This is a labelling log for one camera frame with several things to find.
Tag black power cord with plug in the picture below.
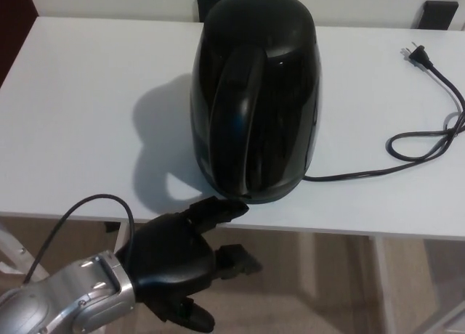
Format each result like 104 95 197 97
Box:
303 39 465 183

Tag black recessed cabinet handle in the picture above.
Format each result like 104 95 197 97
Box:
195 0 219 23
417 0 460 31

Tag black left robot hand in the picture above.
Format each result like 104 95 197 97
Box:
115 196 263 332

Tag dark red wall panel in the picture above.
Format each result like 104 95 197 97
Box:
0 0 39 90

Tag black electric kettle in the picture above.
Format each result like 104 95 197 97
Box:
189 0 323 201

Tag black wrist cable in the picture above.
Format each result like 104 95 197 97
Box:
21 192 136 286

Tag white storage cabinet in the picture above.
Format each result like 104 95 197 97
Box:
35 0 465 32

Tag white metal frame table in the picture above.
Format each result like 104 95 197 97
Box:
0 16 465 334

